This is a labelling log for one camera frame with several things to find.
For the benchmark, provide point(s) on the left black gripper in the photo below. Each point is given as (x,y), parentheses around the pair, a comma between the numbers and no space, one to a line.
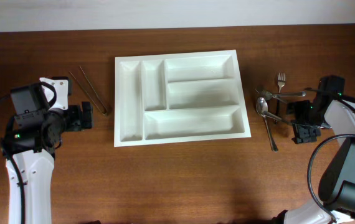
(75,110)

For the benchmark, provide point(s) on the large metal tablespoon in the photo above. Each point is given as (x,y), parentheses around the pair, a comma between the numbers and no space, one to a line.
(261,107)

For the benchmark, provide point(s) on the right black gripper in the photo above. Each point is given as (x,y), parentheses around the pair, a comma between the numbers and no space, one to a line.
(301,133)

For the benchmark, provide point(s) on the metal fork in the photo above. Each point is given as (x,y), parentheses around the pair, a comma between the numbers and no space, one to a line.
(281,78)

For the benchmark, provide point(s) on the white plastic cutlery tray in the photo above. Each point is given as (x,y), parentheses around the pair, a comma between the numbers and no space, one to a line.
(172,98)

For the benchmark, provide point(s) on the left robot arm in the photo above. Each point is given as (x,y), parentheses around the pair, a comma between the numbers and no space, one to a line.
(32,136)

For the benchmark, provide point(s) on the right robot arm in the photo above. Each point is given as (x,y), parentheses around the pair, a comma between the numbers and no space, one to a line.
(331,109)

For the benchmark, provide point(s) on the metal fork crosswise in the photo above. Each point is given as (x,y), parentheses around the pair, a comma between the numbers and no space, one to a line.
(279,96)

